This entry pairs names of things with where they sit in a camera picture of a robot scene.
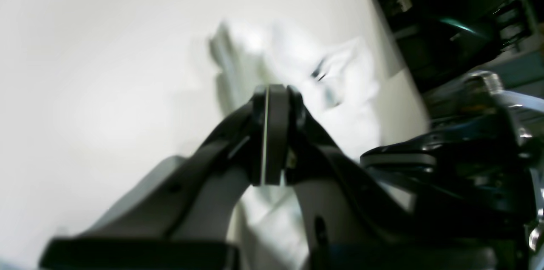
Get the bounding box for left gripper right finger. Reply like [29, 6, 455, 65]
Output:
[264, 85, 498, 270]

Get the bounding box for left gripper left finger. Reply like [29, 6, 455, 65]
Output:
[39, 87, 268, 270]

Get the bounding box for white printed t-shirt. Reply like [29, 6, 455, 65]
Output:
[208, 19, 430, 270]

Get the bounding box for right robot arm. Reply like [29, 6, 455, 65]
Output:
[360, 71, 543, 270]

